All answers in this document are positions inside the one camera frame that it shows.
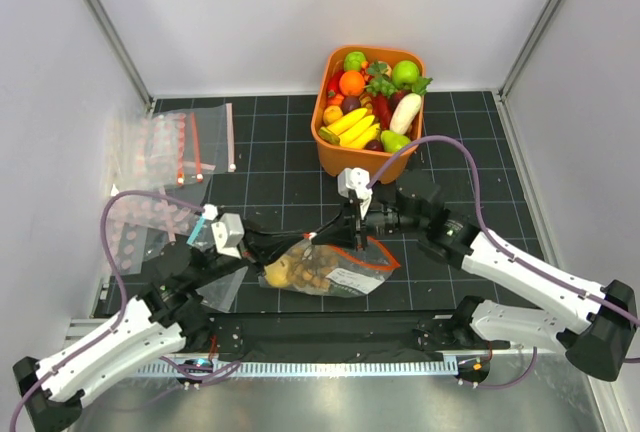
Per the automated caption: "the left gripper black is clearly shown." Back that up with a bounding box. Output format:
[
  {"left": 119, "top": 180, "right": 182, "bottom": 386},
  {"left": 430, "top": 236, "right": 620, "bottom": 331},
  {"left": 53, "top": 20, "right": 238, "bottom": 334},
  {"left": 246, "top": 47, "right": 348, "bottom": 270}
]
[{"left": 189, "top": 217, "right": 302, "bottom": 289}]

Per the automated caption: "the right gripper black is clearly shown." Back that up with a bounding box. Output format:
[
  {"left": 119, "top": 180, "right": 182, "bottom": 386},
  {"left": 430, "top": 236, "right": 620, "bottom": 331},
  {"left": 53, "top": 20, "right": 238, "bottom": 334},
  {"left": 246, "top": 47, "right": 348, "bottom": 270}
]
[{"left": 313, "top": 193, "right": 425, "bottom": 250}]

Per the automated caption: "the yellow lemon toy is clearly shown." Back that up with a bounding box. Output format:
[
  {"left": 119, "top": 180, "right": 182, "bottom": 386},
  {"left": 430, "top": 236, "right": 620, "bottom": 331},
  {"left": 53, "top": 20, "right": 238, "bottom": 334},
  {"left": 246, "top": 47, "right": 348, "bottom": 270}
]
[{"left": 264, "top": 259, "right": 291, "bottom": 288}]

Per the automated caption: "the orange zipper clear bag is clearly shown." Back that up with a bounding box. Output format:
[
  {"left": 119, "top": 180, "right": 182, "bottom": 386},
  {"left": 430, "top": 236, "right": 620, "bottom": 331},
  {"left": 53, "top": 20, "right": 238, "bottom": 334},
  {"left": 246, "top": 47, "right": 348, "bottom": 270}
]
[{"left": 258, "top": 238, "right": 400, "bottom": 298}]

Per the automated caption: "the brown longan bunch toy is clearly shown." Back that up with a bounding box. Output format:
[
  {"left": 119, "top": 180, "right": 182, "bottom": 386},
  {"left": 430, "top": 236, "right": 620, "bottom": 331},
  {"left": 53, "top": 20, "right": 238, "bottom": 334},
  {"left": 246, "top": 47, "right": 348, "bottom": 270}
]
[{"left": 287, "top": 245, "right": 339, "bottom": 295}]

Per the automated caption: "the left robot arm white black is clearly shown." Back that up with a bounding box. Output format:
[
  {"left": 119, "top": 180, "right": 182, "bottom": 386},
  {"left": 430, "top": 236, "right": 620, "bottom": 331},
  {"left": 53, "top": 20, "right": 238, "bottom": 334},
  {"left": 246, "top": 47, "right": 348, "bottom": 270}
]
[{"left": 13, "top": 230, "right": 305, "bottom": 431}]

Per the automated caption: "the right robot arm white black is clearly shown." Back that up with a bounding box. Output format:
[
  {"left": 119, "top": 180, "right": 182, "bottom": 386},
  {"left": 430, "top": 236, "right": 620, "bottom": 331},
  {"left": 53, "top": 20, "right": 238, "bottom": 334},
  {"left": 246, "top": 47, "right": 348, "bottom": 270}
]
[{"left": 311, "top": 168, "right": 637, "bottom": 382}]

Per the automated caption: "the blue zipper clear bag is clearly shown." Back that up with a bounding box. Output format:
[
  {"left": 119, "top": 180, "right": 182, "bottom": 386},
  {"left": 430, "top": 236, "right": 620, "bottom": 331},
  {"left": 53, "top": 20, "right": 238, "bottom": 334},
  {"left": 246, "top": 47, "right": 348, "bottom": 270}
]
[{"left": 196, "top": 217, "right": 248, "bottom": 313}]

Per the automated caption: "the red zipper clear bag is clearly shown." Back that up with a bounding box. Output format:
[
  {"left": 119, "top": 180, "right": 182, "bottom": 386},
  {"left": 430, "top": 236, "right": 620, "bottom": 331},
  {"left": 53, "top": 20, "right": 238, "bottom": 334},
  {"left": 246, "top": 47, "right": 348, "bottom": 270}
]
[{"left": 176, "top": 112, "right": 204, "bottom": 186}]

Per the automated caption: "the black grid mat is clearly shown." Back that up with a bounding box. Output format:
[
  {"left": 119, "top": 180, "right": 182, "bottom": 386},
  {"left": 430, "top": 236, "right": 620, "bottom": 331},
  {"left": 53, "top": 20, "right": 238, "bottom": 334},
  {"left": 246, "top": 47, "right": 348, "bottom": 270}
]
[{"left": 94, "top": 90, "right": 571, "bottom": 314}]

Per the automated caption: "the dark purple mangosteen toy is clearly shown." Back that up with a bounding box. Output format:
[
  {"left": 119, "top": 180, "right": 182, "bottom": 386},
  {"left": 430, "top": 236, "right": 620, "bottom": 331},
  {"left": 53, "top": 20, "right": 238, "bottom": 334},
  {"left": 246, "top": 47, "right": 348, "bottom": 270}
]
[{"left": 364, "top": 140, "right": 384, "bottom": 152}]

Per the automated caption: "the yellow banana bunch toy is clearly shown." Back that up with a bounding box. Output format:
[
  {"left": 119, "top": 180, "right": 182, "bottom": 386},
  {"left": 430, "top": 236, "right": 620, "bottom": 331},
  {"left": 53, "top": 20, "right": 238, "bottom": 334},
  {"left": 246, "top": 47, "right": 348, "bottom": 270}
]
[{"left": 318, "top": 108, "right": 381, "bottom": 150}]

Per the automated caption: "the green pear toy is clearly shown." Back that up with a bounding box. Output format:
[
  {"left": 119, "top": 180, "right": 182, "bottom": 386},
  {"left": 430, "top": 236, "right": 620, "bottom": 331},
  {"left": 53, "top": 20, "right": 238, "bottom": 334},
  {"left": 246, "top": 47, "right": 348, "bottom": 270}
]
[{"left": 380, "top": 130, "right": 411, "bottom": 154}]

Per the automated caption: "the small tangerine toy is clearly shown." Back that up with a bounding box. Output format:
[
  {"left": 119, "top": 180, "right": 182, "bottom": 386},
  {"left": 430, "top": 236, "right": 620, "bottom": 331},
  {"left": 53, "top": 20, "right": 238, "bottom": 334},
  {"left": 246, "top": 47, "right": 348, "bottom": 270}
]
[{"left": 322, "top": 105, "right": 343, "bottom": 126}]

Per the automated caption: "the red lobster toy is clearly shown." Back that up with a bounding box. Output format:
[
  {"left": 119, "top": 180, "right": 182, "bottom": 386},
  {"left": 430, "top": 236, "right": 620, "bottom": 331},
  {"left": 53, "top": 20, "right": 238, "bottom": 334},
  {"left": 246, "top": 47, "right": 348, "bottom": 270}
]
[{"left": 372, "top": 94, "right": 392, "bottom": 130}]

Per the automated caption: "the white radish toy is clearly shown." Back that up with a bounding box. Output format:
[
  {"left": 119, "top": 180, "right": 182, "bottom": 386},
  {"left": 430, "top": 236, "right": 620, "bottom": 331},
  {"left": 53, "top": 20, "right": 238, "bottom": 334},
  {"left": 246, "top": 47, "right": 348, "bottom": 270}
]
[{"left": 389, "top": 93, "right": 422, "bottom": 134}]

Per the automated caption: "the red chili toy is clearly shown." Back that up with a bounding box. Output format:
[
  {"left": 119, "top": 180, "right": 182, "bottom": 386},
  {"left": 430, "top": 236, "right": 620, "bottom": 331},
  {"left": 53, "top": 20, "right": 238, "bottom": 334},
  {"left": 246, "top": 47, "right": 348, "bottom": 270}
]
[{"left": 326, "top": 70, "right": 344, "bottom": 98}]

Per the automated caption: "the orange fruit toy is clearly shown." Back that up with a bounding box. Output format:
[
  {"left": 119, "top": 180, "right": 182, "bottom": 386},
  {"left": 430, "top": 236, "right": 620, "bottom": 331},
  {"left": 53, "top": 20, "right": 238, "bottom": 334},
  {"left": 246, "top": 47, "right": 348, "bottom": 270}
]
[{"left": 339, "top": 70, "right": 366, "bottom": 96}]

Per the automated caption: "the green grape bunch toy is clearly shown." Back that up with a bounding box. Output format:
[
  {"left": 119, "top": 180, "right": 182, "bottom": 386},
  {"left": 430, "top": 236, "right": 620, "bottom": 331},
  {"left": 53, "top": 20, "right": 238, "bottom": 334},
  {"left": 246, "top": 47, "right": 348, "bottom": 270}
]
[{"left": 365, "top": 74, "right": 398, "bottom": 98}]

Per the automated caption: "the green apple toy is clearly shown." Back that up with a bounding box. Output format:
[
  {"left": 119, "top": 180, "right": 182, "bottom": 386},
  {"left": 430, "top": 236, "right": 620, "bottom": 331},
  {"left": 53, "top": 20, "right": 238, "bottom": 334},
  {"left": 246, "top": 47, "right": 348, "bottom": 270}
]
[{"left": 391, "top": 60, "right": 421, "bottom": 89}]

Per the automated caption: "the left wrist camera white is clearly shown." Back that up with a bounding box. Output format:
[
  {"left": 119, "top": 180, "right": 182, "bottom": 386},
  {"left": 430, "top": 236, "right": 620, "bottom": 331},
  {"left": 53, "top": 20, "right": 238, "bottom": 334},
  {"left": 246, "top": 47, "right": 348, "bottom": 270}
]
[{"left": 201, "top": 204, "right": 244, "bottom": 258}]

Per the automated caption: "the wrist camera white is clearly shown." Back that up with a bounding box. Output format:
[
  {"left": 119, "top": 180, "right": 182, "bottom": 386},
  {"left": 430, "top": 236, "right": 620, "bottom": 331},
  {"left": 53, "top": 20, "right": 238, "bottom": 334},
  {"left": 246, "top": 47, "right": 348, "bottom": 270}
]
[
  {"left": 337, "top": 168, "right": 373, "bottom": 218},
  {"left": 201, "top": 204, "right": 244, "bottom": 258}
]

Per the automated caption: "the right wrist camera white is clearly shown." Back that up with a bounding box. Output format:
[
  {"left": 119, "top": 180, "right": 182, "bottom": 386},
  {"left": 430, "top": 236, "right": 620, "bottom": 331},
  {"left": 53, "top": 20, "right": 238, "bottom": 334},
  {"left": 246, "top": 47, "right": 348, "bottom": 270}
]
[{"left": 337, "top": 168, "right": 373, "bottom": 218}]

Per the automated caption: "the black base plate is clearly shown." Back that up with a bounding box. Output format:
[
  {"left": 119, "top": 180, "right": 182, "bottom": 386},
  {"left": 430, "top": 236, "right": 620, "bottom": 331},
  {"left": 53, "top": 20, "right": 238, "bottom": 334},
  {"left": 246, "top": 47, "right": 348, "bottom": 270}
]
[{"left": 181, "top": 311, "right": 490, "bottom": 363}]

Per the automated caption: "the grey slotted cable duct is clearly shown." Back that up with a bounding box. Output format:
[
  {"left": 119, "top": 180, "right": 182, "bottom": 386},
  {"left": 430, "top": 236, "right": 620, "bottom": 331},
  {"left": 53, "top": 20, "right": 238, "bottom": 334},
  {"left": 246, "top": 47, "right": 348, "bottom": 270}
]
[{"left": 125, "top": 356, "right": 458, "bottom": 379}]

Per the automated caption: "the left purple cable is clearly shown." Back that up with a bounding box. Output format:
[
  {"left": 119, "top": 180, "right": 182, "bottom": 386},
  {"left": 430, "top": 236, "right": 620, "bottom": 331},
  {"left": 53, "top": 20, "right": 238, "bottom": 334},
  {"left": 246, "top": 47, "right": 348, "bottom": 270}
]
[{"left": 8, "top": 189, "right": 241, "bottom": 432}]

